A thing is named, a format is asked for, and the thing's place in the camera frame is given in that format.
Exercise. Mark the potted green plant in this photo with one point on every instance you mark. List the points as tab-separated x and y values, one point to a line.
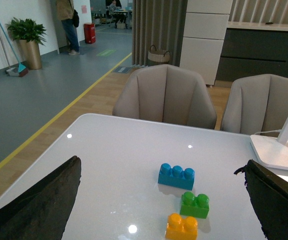
30	35

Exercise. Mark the seated person in background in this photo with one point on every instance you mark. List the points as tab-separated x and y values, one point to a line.
119	17

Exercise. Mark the right beige chair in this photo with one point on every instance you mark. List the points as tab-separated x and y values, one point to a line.
256	105

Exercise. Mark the red bin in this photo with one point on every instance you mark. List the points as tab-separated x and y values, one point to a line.
89	33

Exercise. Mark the white drawer cabinet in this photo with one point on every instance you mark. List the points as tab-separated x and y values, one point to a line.
204	32

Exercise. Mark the yellow two-stud block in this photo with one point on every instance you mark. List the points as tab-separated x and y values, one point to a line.
179	228

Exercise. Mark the grey dustpan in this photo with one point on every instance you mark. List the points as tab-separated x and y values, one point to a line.
6	50

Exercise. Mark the left beige chair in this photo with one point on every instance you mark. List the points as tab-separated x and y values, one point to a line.
168	94

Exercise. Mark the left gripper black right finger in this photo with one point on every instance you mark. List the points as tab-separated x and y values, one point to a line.
269	198

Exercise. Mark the dark grey counter cabinet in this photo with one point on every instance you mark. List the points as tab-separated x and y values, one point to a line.
249	52

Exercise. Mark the woven basket with handles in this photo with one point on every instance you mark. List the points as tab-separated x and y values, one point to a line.
158	56

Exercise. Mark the teal broom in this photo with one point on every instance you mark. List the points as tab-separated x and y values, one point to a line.
19	71

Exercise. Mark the beige chair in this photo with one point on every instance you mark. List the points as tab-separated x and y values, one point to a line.
168	94
256	105

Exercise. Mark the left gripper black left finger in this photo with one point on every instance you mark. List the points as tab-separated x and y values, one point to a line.
42	211

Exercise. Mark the green two-stud block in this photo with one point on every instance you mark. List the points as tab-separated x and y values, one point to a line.
194	206

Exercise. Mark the standing person in jacket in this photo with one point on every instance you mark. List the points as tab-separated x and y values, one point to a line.
68	17

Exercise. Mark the blue three-stud block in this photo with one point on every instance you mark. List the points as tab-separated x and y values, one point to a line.
176	176

